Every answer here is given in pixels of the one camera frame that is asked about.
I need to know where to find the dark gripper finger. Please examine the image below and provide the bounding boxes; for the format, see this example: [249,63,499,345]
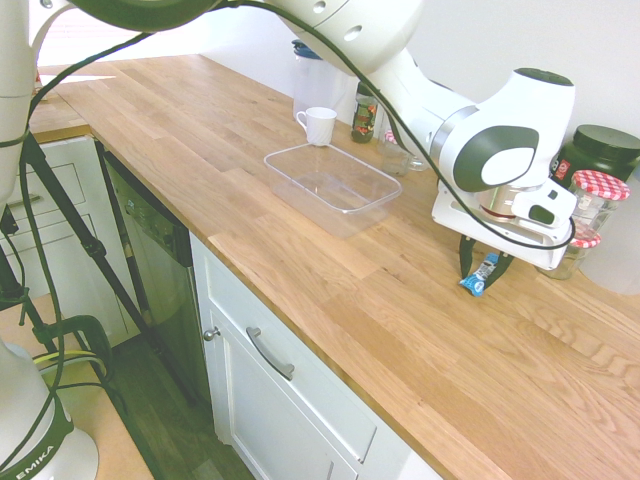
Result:
[481,252,514,292]
[456,234,478,282]

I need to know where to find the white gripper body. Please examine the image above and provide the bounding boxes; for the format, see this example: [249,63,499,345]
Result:
[431,191,576,272]

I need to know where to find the blue protein bar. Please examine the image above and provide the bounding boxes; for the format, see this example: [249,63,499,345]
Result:
[458,250,502,298]

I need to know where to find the dark Vega protein powder tub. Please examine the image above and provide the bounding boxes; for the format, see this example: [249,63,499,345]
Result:
[551,124,640,197]

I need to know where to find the clear rectangular plastic container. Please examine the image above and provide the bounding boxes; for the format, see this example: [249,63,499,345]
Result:
[263,141,404,241]

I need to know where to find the glass jar red checkered lid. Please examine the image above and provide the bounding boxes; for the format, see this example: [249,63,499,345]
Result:
[536,231,603,281]
[566,169,632,237]

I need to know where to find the clear drinking glass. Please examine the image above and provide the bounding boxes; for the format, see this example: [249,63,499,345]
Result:
[406,148,432,174]
[376,128,414,178]

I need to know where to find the spice jar dark lid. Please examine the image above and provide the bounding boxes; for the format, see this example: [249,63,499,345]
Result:
[349,81,384,145]

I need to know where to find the white ceramic mug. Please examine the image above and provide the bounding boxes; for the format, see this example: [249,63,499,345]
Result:
[295,105,339,148]

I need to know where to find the large clear jar blue lid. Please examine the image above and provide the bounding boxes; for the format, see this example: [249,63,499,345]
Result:
[290,39,352,124]

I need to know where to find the white base cabinet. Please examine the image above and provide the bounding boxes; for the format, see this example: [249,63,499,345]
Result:
[189,231,442,480]

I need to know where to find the stainless steel dishwasher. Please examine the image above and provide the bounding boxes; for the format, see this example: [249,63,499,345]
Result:
[96,143,212,402]

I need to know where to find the white cabinet with drawers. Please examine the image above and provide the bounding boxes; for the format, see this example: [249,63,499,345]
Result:
[0,136,142,347]

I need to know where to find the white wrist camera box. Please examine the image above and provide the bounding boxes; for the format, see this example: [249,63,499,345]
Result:
[510,179,578,230]

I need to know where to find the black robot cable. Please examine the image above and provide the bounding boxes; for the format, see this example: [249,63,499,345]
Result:
[0,0,577,480]

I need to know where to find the silver drawer handle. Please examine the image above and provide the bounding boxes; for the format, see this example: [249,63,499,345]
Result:
[245,326,297,382]

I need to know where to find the yellow cable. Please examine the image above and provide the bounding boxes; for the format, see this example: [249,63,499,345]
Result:
[31,348,109,377]

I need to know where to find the black camera tripod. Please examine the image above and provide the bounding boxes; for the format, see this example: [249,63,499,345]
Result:
[0,131,201,407]

